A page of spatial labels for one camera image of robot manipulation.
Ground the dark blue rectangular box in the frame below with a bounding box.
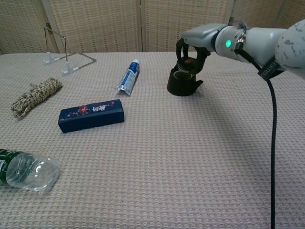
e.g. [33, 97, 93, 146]
[58, 99, 125, 134]

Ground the beige woven tablecloth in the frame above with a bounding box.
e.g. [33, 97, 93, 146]
[0, 50, 305, 229]

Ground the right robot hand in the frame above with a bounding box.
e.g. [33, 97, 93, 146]
[175, 23, 227, 76]

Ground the metal wire stand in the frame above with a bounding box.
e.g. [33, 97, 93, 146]
[43, 26, 97, 77]

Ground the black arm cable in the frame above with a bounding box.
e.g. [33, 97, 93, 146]
[234, 35, 278, 229]

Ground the black cast iron teapot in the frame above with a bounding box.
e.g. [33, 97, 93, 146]
[166, 57, 204, 97]

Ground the woven folding screen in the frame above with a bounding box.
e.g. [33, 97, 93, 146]
[0, 0, 305, 55]

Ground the coiled straw rope bundle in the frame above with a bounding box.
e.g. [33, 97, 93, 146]
[10, 77, 63, 119]

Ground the black teapot lid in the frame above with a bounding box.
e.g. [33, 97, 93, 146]
[176, 58, 198, 72]

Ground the clear plastic water bottle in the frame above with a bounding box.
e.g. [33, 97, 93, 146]
[0, 148, 60, 192]

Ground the blue white toothpaste tube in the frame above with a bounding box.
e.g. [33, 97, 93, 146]
[115, 59, 141, 97]

